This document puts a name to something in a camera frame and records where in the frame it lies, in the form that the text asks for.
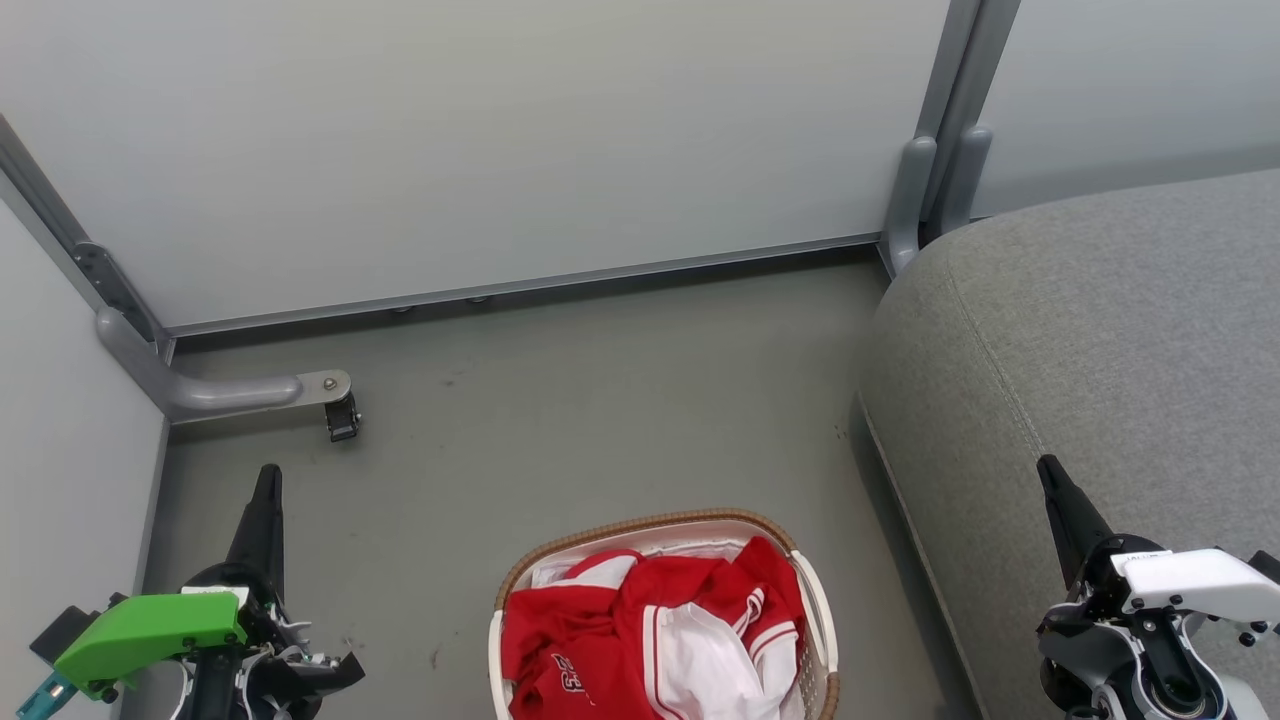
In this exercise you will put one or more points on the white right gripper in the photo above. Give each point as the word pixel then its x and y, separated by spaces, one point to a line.
pixel 1190 580

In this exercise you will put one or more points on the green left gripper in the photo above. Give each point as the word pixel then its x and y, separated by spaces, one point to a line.
pixel 150 630

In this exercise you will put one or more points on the red jersey with navy number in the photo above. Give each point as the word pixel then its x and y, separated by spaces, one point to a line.
pixel 560 650

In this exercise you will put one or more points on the red and white jersey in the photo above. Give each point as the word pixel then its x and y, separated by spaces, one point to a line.
pixel 730 640

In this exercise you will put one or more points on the grey fabric sofa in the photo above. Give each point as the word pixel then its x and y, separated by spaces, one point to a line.
pixel 1090 340

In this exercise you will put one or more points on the black caster wheel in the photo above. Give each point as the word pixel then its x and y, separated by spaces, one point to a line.
pixel 342 420

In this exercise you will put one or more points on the long grey partition foot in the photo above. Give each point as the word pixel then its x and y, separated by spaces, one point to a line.
pixel 220 392

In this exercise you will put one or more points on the white laundry basket brown rim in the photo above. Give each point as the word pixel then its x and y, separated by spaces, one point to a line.
pixel 815 640

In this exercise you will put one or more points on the short grey partition foot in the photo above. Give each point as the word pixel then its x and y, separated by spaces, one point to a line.
pixel 965 180
pixel 905 205

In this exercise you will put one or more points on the white basket liner cloth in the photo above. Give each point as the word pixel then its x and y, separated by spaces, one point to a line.
pixel 690 548

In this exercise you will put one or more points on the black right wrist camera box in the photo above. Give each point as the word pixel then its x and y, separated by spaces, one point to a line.
pixel 1266 566

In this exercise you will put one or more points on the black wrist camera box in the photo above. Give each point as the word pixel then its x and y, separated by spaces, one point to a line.
pixel 1266 566
pixel 70 630

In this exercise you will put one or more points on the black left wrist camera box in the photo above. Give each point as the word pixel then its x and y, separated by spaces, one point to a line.
pixel 70 630

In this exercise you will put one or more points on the grey corner partition post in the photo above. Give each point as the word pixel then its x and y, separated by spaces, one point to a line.
pixel 70 240

